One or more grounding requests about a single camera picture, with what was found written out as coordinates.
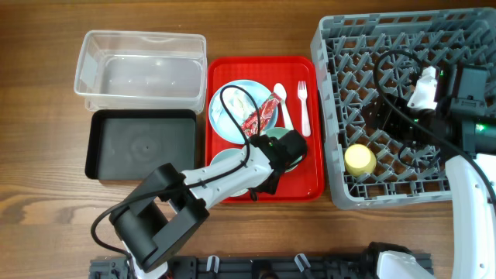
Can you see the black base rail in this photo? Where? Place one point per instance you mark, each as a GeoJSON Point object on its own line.
{"type": "Point", "coordinates": [238, 267]}

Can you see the red serving tray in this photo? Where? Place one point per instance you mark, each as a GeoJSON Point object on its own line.
{"type": "Point", "coordinates": [307, 181]}

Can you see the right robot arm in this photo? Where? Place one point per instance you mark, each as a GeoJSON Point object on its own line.
{"type": "Point", "coordinates": [469, 161]}

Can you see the grey dishwasher rack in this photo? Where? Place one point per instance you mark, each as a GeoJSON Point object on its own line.
{"type": "Point", "coordinates": [359, 58]}

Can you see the black waste tray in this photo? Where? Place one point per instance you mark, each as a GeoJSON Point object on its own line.
{"type": "Point", "coordinates": [129, 144]}

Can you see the mint green bowl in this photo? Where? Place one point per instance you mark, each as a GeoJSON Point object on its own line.
{"type": "Point", "coordinates": [286, 148]}

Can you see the light blue plate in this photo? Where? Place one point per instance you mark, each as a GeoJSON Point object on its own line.
{"type": "Point", "coordinates": [221, 122]}

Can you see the white napkin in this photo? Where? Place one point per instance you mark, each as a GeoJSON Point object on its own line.
{"type": "Point", "coordinates": [238, 103]}

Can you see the clear plastic bin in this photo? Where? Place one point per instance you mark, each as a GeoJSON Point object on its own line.
{"type": "Point", "coordinates": [142, 70]}

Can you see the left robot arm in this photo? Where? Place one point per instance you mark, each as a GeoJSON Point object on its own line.
{"type": "Point", "coordinates": [169, 206]}

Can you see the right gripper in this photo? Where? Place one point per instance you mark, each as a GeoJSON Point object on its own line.
{"type": "Point", "coordinates": [379, 117]}

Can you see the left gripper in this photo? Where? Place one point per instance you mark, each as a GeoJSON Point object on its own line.
{"type": "Point", "coordinates": [272, 185]}

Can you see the yellow cup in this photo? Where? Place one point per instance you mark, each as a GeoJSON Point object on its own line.
{"type": "Point", "coordinates": [359, 159]}

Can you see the small light blue bowl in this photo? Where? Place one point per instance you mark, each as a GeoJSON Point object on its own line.
{"type": "Point", "coordinates": [225, 154]}

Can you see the white plastic spoon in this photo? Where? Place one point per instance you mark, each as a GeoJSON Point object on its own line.
{"type": "Point", "coordinates": [280, 91]}

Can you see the red ketchup sachet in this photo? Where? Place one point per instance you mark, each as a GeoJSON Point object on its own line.
{"type": "Point", "coordinates": [259, 119]}

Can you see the white plastic fork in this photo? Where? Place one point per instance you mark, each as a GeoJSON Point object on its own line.
{"type": "Point", "coordinates": [302, 95]}

